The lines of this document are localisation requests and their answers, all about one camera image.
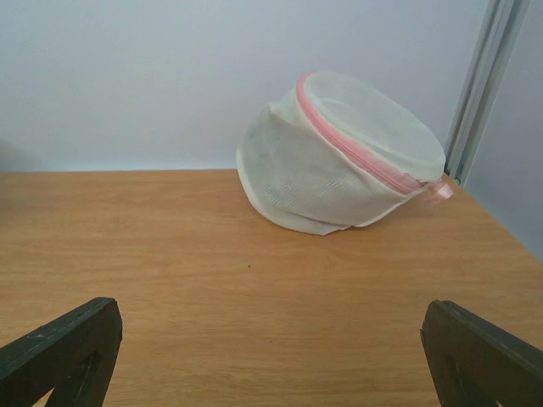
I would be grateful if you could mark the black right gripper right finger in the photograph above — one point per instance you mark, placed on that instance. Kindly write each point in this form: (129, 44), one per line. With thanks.
(475, 363)

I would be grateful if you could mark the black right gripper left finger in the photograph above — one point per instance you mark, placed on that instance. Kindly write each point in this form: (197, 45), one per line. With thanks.
(70, 359)

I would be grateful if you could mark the white pink-zipper laundry bag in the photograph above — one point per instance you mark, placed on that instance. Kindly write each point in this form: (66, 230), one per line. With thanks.
(335, 153)

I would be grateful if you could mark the aluminium frame post right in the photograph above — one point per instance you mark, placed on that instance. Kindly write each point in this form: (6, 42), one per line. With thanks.
(497, 36)

